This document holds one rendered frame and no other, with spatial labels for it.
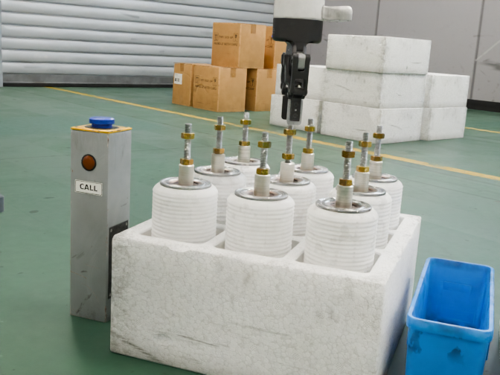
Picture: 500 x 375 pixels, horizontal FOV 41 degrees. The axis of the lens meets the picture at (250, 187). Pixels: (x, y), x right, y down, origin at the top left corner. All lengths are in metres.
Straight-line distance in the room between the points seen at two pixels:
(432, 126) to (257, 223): 2.98
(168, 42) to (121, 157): 5.60
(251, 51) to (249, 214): 3.83
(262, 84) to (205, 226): 3.85
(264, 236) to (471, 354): 0.31
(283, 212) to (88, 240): 0.35
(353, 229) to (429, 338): 0.18
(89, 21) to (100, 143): 5.21
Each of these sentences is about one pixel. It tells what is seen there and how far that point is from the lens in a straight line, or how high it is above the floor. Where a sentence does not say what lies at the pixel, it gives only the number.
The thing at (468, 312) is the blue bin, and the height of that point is 0.03.
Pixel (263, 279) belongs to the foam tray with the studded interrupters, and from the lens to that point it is 0.89.
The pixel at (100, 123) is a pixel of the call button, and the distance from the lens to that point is 1.07.
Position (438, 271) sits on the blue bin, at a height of 0.10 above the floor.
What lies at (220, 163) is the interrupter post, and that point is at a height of 0.27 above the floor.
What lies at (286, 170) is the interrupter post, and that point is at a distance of 1.04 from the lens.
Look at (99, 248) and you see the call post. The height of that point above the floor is 0.13.
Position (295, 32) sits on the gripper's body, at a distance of 0.99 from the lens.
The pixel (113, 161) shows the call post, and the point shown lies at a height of 0.27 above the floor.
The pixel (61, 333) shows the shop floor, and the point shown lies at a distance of 1.10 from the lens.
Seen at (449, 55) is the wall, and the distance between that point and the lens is 6.77.
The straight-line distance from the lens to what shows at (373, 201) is 0.99.
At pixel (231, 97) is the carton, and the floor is 0.10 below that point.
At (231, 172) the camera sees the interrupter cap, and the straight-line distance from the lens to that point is 1.07.
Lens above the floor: 0.46
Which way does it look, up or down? 12 degrees down
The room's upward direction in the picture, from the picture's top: 4 degrees clockwise
